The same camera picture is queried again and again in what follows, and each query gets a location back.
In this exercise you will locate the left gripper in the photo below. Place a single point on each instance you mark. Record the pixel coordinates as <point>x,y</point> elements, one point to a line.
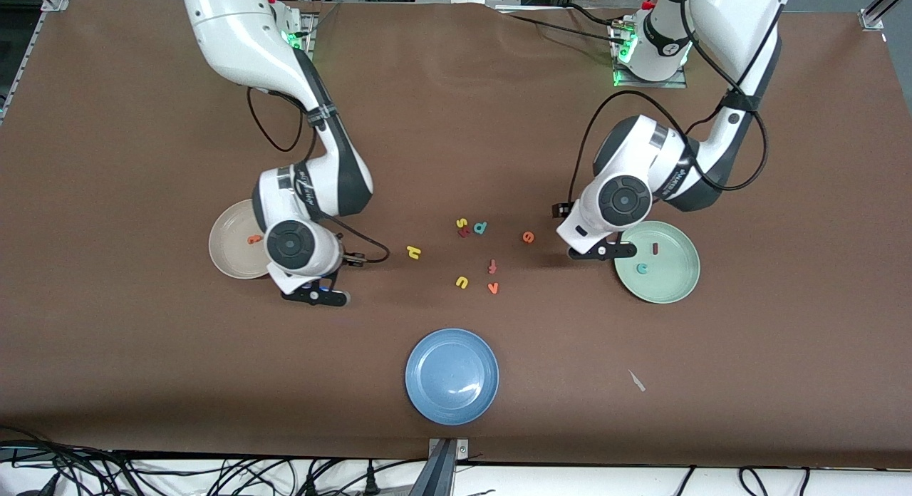
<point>556,210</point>

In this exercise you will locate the yellow foam letter h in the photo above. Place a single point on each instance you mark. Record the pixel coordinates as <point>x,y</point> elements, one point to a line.
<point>410,249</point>

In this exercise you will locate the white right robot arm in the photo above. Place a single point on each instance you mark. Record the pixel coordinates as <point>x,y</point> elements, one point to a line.
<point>242,33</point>

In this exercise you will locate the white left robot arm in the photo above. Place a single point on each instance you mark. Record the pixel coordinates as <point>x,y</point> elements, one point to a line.
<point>627,197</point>

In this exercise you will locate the beige round plate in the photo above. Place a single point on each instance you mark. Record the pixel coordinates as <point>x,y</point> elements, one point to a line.
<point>231,246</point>

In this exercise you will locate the pale green round plate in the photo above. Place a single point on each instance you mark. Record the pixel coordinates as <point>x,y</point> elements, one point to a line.
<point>670,275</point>

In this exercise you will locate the white paper scrap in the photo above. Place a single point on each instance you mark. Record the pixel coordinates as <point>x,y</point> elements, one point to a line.
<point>637,381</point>

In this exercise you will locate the blue round plate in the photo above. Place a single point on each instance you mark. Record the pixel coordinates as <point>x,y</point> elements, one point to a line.
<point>452,376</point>

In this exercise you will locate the black power plug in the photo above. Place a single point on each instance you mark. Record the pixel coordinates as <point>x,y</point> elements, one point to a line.
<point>370,482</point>
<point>310,485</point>

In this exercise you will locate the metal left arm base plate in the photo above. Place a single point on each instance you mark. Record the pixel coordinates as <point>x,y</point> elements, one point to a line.
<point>648,83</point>

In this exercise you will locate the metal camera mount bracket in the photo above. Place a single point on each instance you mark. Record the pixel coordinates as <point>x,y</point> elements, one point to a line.
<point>445,467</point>

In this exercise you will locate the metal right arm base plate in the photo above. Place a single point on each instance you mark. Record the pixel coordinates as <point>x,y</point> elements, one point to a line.
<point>303,33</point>

